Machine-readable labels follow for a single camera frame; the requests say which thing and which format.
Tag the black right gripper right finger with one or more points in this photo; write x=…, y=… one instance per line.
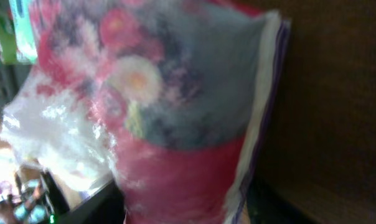
x=265, y=206

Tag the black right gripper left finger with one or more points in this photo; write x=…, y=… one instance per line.
x=104, y=207

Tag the purple red Carefree pad pack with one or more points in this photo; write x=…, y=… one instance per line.
x=168, y=98

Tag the teal wet wipes pack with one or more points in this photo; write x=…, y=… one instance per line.
x=25, y=39

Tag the grey plastic basket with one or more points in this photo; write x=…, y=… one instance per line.
x=12, y=77

